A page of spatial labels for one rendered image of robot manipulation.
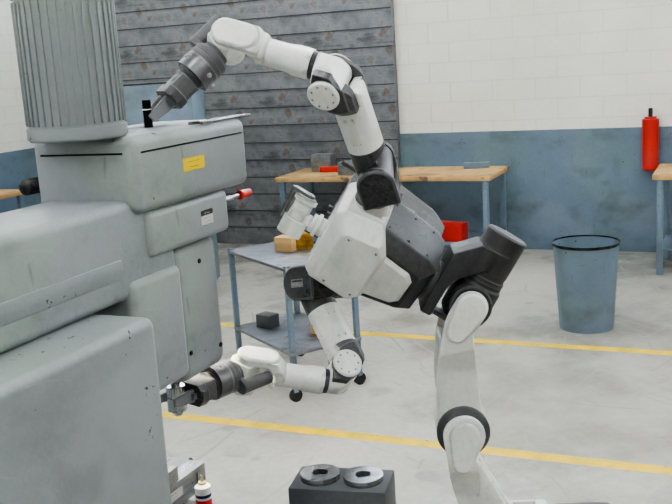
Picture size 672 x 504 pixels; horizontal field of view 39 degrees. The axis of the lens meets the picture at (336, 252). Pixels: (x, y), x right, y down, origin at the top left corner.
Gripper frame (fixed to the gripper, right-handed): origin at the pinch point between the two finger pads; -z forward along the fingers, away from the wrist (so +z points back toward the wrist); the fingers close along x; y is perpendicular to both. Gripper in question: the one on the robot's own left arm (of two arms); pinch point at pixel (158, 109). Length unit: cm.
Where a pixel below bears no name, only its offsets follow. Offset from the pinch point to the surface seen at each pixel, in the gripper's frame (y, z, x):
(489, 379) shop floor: -304, 76, 266
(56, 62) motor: 24.0, -12.1, -26.3
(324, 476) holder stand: -78, -35, -32
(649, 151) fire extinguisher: -419, 381, 476
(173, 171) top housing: -8.8, -9.5, -17.3
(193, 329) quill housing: -39, -31, -10
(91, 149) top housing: 6.8, -18.6, -19.4
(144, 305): -22.4, -34.2, -25.8
